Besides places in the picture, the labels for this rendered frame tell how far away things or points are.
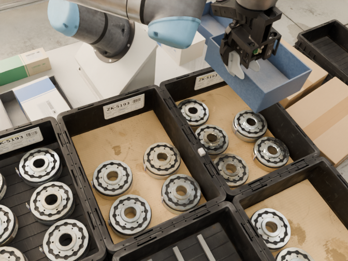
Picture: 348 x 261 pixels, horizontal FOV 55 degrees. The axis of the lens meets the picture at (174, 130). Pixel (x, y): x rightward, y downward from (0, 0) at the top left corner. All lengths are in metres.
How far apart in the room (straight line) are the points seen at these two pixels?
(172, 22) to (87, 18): 0.55
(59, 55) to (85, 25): 0.41
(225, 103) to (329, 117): 0.33
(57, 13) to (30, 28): 1.71
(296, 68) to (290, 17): 2.28
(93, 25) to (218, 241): 0.70
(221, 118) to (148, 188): 0.33
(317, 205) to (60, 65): 1.02
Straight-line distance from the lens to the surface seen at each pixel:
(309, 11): 3.29
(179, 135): 0.92
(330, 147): 1.10
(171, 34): 0.53
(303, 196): 1.01
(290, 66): 0.87
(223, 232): 0.89
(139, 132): 1.00
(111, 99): 0.95
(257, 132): 1.03
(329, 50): 2.08
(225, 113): 1.09
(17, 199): 0.95
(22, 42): 2.66
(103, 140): 0.99
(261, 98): 0.75
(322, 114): 1.17
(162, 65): 1.38
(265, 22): 0.61
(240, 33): 0.66
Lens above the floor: 1.65
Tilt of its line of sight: 54 degrees down
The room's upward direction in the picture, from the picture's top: 9 degrees clockwise
